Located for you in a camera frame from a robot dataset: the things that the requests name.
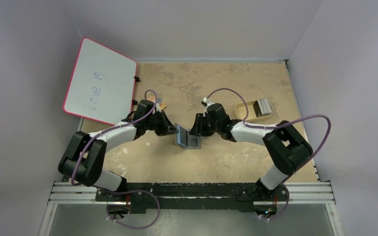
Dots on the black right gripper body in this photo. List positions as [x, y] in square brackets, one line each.
[203, 123]

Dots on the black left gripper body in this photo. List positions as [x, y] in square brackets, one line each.
[155, 124]

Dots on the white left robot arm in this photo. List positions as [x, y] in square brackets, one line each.
[84, 156]

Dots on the orange circuit board card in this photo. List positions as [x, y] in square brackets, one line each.
[160, 104]

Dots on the beige oval tray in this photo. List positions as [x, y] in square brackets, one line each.
[240, 112]

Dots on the pink framed whiteboard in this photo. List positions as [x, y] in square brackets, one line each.
[101, 86]

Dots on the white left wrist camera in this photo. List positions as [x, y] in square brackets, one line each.
[153, 99]

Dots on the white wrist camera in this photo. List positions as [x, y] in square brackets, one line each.
[153, 99]
[206, 103]

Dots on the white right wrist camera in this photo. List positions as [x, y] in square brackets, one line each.
[206, 103]

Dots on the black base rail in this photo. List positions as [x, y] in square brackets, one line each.
[244, 197]

